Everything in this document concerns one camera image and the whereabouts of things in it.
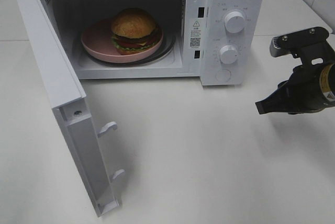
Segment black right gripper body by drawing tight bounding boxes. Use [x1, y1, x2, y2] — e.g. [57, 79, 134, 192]
[269, 40, 334, 114]

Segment white microwave door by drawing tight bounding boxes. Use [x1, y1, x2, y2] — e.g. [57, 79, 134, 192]
[17, 0, 125, 217]

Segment round white door button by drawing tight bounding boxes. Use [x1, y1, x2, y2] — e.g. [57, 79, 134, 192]
[215, 69, 231, 83]

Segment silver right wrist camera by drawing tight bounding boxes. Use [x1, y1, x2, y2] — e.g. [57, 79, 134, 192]
[270, 27, 329, 58]

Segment burger with lettuce and tomato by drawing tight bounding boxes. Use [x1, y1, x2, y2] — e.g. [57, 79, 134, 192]
[110, 8, 162, 55]

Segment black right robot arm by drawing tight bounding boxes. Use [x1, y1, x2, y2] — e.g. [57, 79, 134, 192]
[255, 40, 334, 115]

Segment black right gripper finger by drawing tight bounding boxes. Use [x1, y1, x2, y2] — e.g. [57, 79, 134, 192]
[255, 86, 285, 115]

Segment white microwave oven body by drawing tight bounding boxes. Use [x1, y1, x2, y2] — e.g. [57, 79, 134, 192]
[45, 0, 262, 85]

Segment pink round plate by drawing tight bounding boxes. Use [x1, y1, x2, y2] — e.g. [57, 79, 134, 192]
[81, 18, 164, 64]

